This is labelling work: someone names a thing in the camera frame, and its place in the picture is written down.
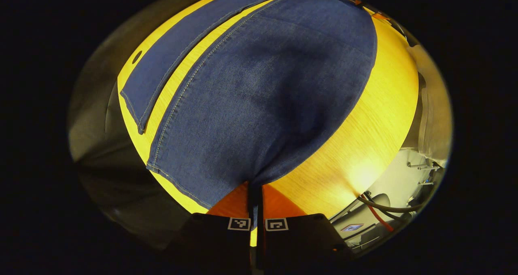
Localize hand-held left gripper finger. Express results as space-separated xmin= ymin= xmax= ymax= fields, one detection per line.
xmin=169 ymin=181 xmax=257 ymax=268
xmin=257 ymin=184 xmax=353 ymax=270

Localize blue denim jeans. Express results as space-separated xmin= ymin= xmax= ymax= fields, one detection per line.
xmin=120 ymin=0 xmax=378 ymax=231

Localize red cable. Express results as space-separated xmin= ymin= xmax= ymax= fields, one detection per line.
xmin=366 ymin=204 xmax=394 ymax=232

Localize black cable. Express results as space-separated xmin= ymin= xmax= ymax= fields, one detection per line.
xmin=356 ymin=193 xmax=426 ymax=215

